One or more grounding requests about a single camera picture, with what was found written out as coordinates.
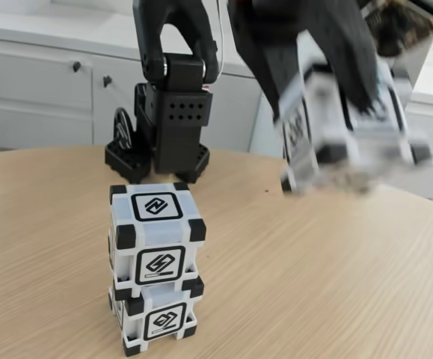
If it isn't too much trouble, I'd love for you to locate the white cube crossed-lines symbol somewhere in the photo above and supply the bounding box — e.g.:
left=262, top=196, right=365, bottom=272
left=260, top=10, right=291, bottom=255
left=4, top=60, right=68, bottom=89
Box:
left=274, top=29, right=433, bottom=194

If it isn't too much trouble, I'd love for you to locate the white cube zigzag symbol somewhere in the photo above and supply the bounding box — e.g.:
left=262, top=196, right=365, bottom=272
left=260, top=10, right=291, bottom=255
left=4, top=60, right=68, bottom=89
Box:
left=108, top=182, right=207, bottom=296

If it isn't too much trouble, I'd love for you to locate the grey pillar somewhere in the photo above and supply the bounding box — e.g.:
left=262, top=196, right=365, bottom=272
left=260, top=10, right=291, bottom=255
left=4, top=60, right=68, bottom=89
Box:
left=384, top=7, right=433, bottom=113

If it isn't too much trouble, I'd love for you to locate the black round clamp knob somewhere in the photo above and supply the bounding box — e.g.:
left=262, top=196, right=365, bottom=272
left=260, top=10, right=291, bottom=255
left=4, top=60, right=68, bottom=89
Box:
left=111, top=107, right=135, bottom=150

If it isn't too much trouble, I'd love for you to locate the white cube overlapping-squares symbol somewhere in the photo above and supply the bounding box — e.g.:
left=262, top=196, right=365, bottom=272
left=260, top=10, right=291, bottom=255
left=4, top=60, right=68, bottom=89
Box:
left=107, top=275, right=206, bottom=355

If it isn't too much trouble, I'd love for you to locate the red white servo cable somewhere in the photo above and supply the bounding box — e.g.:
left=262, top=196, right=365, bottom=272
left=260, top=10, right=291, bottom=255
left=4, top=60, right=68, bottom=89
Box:
left=215, top=0, right=227, bottom=82

